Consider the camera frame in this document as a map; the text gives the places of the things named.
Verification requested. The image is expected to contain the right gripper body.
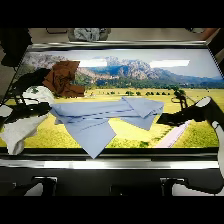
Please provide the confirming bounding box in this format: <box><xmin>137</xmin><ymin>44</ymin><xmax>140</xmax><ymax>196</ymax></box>
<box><xmin>155</xmin><ymin>111</ymin><xmax>192</xmax><ymax>127</ymax></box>

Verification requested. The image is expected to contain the light blue T-shirt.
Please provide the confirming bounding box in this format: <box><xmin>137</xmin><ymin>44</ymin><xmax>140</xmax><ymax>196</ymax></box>
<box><xmin>49</xmin><ymin>96</ymin><xmax>166</xmax><ymax>160</ymax></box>

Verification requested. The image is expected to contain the brown garment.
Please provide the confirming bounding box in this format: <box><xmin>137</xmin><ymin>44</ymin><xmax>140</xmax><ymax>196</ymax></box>
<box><xmin>42</xmin><ymin>60</ymin><xmax>86</xmax><ymax>99</ymax></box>

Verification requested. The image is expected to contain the grey garment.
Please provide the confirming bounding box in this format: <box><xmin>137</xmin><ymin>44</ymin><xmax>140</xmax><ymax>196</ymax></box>
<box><xmin>67</xmin><ymin>27</ymin><xmax>112</xmax><ymax>43</ymax></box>

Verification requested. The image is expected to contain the black garment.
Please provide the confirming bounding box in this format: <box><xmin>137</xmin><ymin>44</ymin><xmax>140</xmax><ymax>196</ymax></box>
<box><xmin>9</xmin><ymin>67</ymin><xmax>52</xmax><ymax>102</ymax></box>

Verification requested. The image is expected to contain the white garment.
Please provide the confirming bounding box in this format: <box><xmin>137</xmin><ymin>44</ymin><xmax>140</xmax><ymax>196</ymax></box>
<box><xmin>0</xmin><ymin>85</ymin><xmax>56</xmax><ymax>156</ymax></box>

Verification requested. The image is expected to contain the silver frame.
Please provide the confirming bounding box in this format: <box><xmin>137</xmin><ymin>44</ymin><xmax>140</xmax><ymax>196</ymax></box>
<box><xmin>0</xmin><ymin>39</ymin><xmax>224</xmax><ymax>197</ymax></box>

